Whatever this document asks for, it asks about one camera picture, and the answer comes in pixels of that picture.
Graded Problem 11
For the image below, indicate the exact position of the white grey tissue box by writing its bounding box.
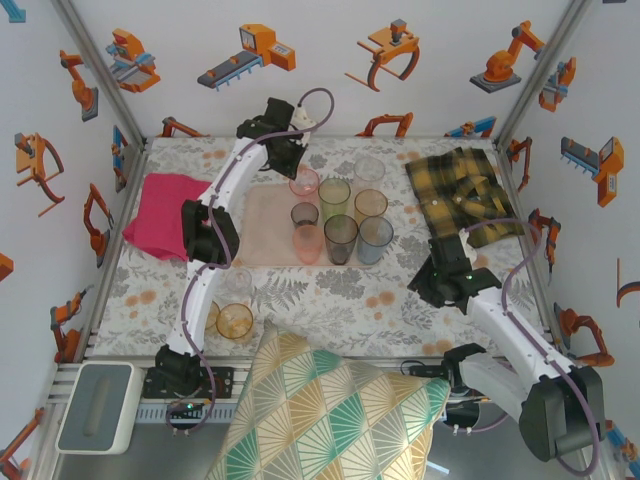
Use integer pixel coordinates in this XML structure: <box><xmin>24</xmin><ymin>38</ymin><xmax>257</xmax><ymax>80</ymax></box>
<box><xmin>54</xmin><ymin>362</ymin><xmax>146</xmax><ymax>455</ymax></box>

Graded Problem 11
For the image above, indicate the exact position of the black cable plug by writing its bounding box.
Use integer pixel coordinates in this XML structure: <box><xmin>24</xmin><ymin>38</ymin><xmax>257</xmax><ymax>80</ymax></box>
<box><xmin>402</xmin><ymin>358</ymin><xmax>446</xmax><ymax>382</ymax></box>

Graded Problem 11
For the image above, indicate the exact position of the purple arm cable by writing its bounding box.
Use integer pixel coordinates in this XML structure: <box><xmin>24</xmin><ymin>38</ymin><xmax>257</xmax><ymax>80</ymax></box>
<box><xmin>449</xmin><ymin>219</ymin><xmax>604</xmax><ymax>476</ymax></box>
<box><xmin>164</xmin><ymin>88</ymin><xmax>335</xmax><ymax>437</ymax></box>

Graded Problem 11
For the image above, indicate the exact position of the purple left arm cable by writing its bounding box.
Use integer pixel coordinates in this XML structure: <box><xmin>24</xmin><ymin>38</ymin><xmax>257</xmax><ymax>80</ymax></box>
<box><xmin>164</xmin><ymin>88</ymin><xmax>335</xmax><ymax>437</ymax></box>

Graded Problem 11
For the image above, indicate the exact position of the grey slotted cable duct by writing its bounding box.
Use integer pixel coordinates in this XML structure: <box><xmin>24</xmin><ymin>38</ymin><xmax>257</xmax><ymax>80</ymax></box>
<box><xmin>142</xmin><ymin>403</ymin><xmax>236</xmax><ymax>422</ymax></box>

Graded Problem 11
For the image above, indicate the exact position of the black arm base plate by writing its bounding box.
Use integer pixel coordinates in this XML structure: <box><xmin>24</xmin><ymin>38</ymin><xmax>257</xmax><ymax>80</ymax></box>
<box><xmin>144</xmin><ymin>367</ymin><xmax>236</xmax><ymax>401</ymax></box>

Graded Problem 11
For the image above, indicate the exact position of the pink folded cloth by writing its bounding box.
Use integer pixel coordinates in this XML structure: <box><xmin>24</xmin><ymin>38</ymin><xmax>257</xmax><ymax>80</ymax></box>
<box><xmin>122</xmin><ymin>172</ymin><xmax>214</xmax><ymax>262</ymax></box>

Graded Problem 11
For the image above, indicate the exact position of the aluminium frame post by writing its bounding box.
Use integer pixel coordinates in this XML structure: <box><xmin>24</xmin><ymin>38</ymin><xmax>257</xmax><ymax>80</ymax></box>
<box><xmin>494</xmin><ymin>0</ymin><xmax>596</xmax><ymax>146</ymax></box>
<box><xmin>49</xmin><ymin>0</ymin><xmax>149</xmax><ymax>146</ymax></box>

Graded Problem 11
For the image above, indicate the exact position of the floral tablecloth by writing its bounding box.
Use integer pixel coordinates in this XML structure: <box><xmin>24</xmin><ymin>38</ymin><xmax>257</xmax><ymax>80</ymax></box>
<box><xmin>92</xmin><ymin>135</ymin><xmax>551</xmax><ymax>359</ymax></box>

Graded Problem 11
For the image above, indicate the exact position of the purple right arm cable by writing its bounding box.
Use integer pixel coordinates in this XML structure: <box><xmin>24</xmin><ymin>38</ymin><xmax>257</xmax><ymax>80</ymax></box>
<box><xmin>449</xmin><ymin>219</ymin><xmax>604</xmax><ymax>476</ymax></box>

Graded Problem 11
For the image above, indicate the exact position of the pink plastic glass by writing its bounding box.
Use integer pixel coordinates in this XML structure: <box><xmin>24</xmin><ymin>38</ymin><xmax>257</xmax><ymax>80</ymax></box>
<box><xmin>288</xmin><ymin>168</ymin><xmax>321</xmax><ymax>197</ymax></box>

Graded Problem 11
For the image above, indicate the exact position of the small clear plastic glass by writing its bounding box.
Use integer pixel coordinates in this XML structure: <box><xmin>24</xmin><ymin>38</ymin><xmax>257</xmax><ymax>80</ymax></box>
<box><xmin>223</xmin><ymin>268</ymin><xmax>253</xmax><ymax>294</ymax></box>

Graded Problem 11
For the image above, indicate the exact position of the tall clear plastic glass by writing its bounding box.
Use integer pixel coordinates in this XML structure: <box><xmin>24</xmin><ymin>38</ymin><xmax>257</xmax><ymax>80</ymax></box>
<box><xmin>353</xmin><ymin>157</ymin><xmax>387</xmax><ymax>189</ymax></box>

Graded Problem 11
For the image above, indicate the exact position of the aluminium table frame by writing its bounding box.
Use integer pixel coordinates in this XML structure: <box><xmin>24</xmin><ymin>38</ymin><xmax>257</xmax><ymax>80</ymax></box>
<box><xmin>47</xmin><ymin>137</ymin><xmax>594</xmax><ymax>421</ymax></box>

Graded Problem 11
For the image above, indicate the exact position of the yellow black plaid shirt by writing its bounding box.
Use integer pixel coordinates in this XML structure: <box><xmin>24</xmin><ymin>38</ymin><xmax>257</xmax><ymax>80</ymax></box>
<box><xmin>404</xmin><ymin>148</ymin><xmax>525</xmax><ymax>250</ymax></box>

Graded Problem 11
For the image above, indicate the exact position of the teal yellow patterned pillow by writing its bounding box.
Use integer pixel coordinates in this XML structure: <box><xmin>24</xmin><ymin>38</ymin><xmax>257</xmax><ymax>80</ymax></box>
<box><xmin>208</xmin><ymin>319</ymin><xmax>449</xmax><ymax>480</ymax></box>

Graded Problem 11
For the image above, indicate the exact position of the blue plastic glass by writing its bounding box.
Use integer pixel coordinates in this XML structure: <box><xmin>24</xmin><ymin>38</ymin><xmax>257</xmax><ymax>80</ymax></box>
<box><xmin>357</xmin><ymin>215</ymin><xmax>395</xmax><ymax>265</ymax></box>

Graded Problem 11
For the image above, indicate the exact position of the small dark grey glass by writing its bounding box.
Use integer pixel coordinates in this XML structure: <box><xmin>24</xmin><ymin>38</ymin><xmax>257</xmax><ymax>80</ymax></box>
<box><xmin>290</xmin><ymin>201</ymin><xmax>320</xmax><ymax>230</ymax></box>

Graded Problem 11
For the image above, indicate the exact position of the green plastic glass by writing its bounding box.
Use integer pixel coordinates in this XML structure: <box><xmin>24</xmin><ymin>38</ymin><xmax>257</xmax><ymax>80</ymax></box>
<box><xmin>317</xmin><ymin>177</ymin><xmax>352</xmax><ymax>221</ymax></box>

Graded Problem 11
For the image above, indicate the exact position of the pale orange plastic glass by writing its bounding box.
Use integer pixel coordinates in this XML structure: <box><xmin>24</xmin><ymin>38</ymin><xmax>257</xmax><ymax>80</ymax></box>
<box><xmin>353</xmin><ymin>188</ymin><xmax>389</xmax><ymax>224</ymax></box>

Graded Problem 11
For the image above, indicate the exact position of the peach plastic glass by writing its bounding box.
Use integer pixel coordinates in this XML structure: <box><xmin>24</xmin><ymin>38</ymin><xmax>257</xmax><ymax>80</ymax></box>
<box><xmin>292</xmin><ymin>224</ymin><xmax>322</xmax><ymax>265</ymax></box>

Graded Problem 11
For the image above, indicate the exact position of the tall dark grey glass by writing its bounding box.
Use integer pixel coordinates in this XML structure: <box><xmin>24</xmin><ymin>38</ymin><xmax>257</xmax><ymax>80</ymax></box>
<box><xmin>323</xmin><ymin>214</ymin><xmax>360</xmax><ymax>266</ymax></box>

